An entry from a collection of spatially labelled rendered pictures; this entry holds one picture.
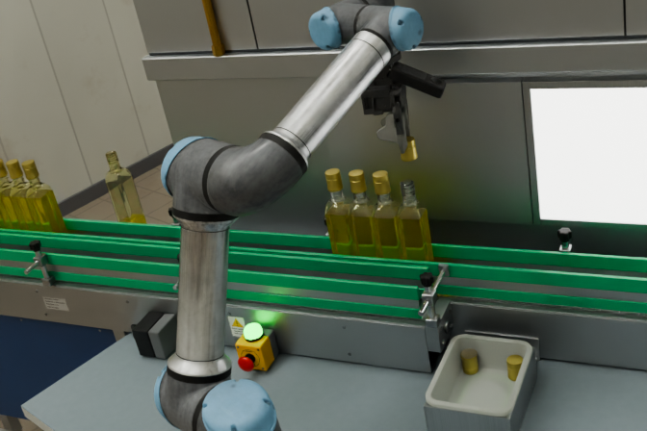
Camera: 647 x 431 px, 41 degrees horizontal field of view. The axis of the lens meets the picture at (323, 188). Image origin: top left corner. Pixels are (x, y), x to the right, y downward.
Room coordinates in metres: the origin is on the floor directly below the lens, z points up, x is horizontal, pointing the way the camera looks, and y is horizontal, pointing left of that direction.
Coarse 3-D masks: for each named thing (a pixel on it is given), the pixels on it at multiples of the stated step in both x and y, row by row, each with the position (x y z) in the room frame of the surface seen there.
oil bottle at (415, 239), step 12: (420, 204) 1.67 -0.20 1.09; (408, 216) 1.65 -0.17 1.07; (420, 216) 1.65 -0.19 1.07; (408, 228) 1.65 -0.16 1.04; (420, 228) 1.64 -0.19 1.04; (408, 240) 1.65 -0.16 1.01; (420, 240) 1.64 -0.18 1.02; (408, 252) 1.66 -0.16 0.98; (420, 252) 1.64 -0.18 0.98; (432, 252) 1.68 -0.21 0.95
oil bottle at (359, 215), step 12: (360, 204) 1.72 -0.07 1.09; (372, 204) 1.72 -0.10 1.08; (348, 216) 1.72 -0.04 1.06; (360, 216) 1.71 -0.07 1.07; (360, 228) 1.71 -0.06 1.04; (372, 228) 1.70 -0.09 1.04; (360, 240) 1.71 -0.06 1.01; (372, 240) 1.70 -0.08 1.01; (360, 252) 1.71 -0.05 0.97; (372, 252) 1.70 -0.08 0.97
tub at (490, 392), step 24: (456, 336) 1.51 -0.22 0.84; (480, 336) 1.50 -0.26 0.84; (456, 360) 1.48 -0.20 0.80; (480, 360) 1.49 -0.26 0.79; (504, 360) 1.46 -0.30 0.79; (528, 360) 1.39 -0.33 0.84; (432, 384) 1.38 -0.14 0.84; (456, 384) 1.45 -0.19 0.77; (480, 384) 1.43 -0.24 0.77; (504, 384) 1.42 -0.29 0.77; (456, 408) 1.30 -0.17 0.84; (480, 408) 1.28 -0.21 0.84; (504, 408) 1.27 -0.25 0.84
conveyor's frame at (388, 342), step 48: (0, 288) 2.11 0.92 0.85; (48, 288) 2.02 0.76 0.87; (96, 288) 1.96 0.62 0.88; (240, 336) 1.75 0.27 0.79; (288, 336) 1.68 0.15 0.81; (336, 336) 1.62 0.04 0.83; (384, 336) 1.56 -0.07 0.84; (528, 336) 1.50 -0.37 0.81; (576, 336) 1.46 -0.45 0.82; (624, 336) 1.41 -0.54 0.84
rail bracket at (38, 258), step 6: (36, 240) 2.04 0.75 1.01; (30, 246) 2.02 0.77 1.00; (36, 246) 2.01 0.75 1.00; (36, 252) 2.02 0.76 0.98; (36, 258) 2.02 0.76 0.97; (42, 258) 2.02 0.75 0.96; (36, 264) 2.00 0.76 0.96; (42, 264) 2.01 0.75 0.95; (24, 270) 1.98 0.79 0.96; (30, 270) 1.98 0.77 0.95; (42, 270) 2.02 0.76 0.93; (48, 276) 2.02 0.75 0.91; (54, 276) 2.03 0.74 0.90; (42, 282) 2.02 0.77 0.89; (48, 282) 2.01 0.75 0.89; (54, 282) 2.02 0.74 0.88
